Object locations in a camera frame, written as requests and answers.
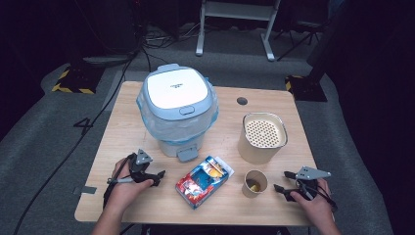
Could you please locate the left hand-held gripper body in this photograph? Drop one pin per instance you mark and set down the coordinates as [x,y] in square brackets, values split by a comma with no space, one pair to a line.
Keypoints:
[138,169]

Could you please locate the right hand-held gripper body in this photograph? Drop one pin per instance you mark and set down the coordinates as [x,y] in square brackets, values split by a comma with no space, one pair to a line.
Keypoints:
[310,173]

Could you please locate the person's left hand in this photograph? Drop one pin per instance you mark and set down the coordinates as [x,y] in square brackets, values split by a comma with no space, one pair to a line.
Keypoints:
[125,194]

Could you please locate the person's right hand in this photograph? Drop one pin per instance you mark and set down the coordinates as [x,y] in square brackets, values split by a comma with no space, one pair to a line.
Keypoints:
[318,207]

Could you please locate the yellow scrap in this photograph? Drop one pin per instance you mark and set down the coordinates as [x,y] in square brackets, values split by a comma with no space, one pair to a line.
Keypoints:
[254,187]

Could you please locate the small brown paper cup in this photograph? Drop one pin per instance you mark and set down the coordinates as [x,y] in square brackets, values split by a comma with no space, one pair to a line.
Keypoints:
[249,192]

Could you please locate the colourful printed carton box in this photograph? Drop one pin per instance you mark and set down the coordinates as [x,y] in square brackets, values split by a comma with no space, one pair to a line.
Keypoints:
[200,182]

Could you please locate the beige container with perforated insert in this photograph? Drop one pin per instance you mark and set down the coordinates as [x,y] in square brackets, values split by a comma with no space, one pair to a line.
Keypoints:
[254,153]

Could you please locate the translucent blue trash bag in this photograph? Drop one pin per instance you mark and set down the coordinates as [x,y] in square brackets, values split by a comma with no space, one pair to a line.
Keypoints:
[177,130]

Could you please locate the grey tape strip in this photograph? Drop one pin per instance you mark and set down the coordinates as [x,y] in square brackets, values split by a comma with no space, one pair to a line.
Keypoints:
[85,190]

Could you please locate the black yellow striped base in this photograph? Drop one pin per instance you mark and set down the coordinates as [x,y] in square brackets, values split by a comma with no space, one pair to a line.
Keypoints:
[76,80]
[306,89]

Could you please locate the black tripod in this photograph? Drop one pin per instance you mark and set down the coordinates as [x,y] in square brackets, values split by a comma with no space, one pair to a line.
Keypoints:
[305,31]

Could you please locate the white metal stand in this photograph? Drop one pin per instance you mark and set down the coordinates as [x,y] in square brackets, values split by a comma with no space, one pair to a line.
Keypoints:
[238,11]

